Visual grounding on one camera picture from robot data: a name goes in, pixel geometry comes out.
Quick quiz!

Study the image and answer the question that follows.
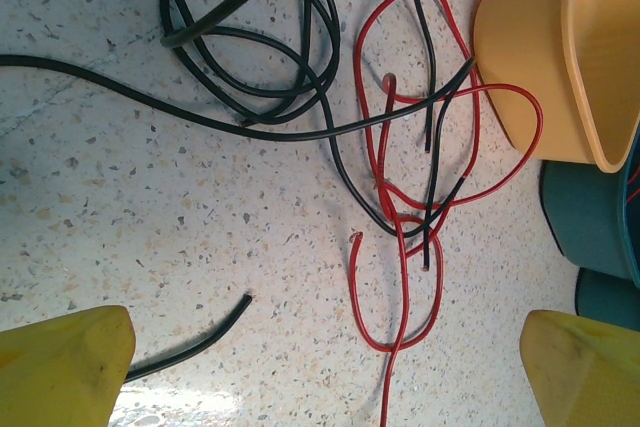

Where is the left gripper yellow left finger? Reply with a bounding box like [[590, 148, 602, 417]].
[[0, 304, 136, 427]]

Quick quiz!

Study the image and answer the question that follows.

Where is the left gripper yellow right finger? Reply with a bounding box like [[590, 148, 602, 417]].
[[518, 309, 640, 427]]

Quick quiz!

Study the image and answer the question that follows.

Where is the thick red cable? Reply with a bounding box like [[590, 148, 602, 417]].
[[377, 73, 409, 427]]

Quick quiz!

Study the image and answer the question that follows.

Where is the thin red cable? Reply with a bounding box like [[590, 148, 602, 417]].
[[348, 216, 445, 352], [353, 0, 544, 258]]

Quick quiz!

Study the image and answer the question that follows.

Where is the thin black cable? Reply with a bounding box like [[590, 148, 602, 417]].
[[421, 89, 459, 271], [154, 0, 469, 239]]

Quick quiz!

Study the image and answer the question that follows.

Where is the teal plastic bin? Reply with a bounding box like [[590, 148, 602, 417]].
[[573, 267, 640, 334], [538, 129, 640, 288]]

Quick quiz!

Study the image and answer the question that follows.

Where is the orange plastic bin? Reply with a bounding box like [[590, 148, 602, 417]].
[[472, 0, 640, 174]]

